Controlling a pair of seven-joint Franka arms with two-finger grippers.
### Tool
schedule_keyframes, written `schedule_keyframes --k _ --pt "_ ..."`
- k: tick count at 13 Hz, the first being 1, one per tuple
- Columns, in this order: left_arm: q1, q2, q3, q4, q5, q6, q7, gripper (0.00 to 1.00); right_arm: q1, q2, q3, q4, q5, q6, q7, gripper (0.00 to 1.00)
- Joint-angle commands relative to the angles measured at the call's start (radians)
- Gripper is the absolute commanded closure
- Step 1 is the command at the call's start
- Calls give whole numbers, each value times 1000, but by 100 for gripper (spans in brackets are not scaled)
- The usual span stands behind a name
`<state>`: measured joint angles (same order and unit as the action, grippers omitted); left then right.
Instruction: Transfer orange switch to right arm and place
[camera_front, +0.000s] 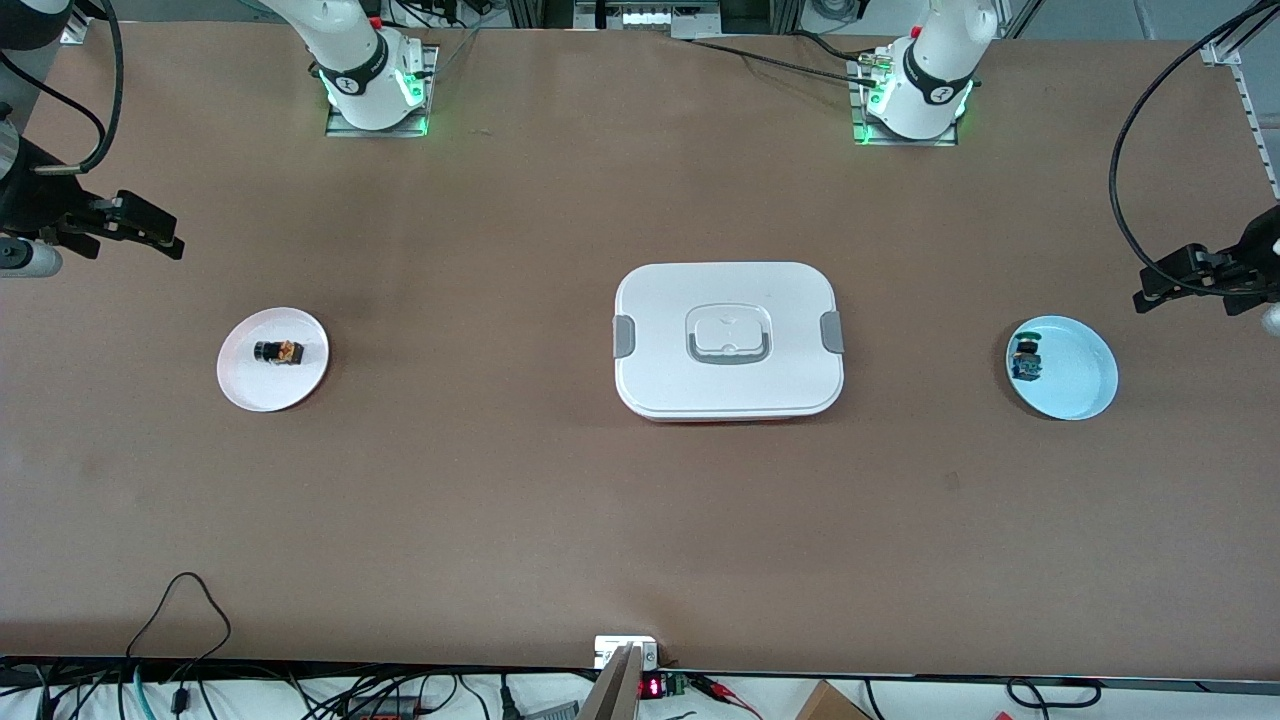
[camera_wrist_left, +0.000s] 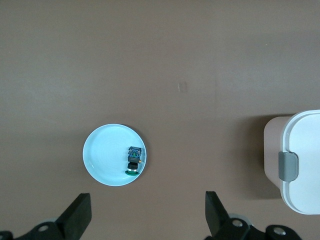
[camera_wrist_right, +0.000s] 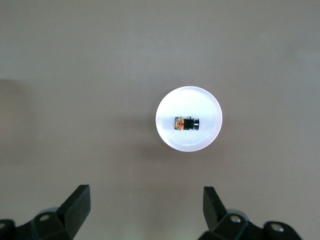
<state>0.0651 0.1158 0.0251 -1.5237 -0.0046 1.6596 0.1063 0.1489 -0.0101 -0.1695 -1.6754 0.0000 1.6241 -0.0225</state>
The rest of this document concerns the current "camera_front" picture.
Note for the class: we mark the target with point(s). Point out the brown cardboard box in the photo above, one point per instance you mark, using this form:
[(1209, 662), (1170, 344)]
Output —
[(828, 705)]

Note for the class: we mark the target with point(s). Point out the silver metal bracket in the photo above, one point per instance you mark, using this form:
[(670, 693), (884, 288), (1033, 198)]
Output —
[(640, 18)]

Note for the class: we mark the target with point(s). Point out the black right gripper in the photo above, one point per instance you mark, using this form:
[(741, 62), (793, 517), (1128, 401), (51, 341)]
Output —
[(33, 204)]

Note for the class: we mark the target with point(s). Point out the orange power strip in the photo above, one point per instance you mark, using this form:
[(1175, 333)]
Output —
[(380, 712)]

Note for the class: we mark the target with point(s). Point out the white metal bracket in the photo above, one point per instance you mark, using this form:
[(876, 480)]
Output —
[(610, 648)]

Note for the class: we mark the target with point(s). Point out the green terminal board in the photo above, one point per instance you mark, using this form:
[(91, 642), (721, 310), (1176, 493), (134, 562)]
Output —
[(676, 685)]

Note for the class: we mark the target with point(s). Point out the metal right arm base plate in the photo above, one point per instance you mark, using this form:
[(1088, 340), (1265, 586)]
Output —
[(345, 130)]

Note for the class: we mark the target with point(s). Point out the white lunch box grey clips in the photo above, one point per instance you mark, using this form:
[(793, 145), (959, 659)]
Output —
[(728, 390)]

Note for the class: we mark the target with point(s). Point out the light blue round plate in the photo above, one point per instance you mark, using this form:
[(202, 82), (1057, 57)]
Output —
[(1070, 385)]

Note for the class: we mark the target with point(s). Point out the black power plug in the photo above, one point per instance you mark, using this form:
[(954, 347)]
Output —
[(507, 700)]

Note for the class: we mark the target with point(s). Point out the pink round plate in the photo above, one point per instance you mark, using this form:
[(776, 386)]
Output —
[(272, 385)]

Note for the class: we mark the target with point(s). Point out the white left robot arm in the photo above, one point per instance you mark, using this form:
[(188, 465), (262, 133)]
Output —
[(930, 70)]

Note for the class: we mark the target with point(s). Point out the blue and black switch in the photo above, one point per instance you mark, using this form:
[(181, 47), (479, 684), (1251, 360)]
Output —
[(1026, 362)]

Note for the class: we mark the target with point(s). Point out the aluminium profile beam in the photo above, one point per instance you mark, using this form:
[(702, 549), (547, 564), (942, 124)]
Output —
[(615, 690)]

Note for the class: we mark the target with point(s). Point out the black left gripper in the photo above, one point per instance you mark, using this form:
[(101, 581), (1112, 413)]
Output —
[(1258, 250)]

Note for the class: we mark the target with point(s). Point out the aluminium rail with holes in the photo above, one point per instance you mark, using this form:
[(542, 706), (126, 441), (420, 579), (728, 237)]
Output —
[(1222, 50)]

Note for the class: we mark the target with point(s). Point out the red LED display module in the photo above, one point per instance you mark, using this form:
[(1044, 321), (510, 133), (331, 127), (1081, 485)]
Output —
[(651, 688)]

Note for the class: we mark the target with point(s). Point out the small aluminium frame corner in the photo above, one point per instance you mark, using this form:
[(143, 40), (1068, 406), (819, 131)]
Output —
[(72, 35)]

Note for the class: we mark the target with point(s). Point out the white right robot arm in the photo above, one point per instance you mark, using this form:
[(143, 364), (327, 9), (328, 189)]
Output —
[(352, 70)]

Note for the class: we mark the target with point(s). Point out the orange and black switch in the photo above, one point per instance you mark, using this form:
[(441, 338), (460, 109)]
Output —
[(278, 352)]

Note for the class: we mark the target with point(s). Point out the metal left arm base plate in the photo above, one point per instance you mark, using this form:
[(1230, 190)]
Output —
[(905, 142)]

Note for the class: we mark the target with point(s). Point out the grey plastic box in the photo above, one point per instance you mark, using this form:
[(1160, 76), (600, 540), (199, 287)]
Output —
[(550, 712)]

